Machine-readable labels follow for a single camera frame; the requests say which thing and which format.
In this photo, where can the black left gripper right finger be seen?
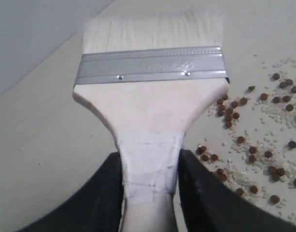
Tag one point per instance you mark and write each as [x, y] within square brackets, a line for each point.
[209, 206]

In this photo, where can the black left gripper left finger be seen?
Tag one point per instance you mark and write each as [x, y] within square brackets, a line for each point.
[95, 207]

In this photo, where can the white wide paint brush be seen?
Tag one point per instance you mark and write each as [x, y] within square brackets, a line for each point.
[147, 79]

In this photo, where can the scattered rice and brown pellets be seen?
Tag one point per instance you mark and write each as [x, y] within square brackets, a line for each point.
[249, 142]

